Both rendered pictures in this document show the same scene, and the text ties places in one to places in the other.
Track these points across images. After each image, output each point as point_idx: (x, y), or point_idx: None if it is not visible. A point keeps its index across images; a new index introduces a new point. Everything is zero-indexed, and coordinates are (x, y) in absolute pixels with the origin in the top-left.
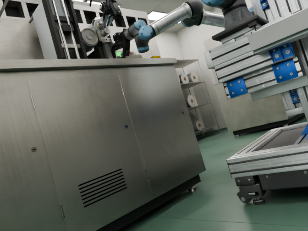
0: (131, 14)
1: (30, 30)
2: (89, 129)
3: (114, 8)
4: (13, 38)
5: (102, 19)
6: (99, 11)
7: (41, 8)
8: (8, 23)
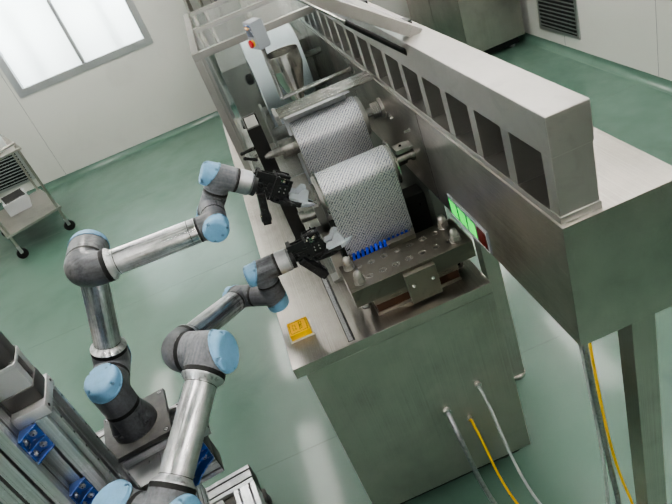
0: (487, 109)
1: (371, 93)
2: None
3: (259, 208)
4: (366, 100)
5: (300, 190)
6: (420, 73)
7: (307, 111)
8: (357, 73)
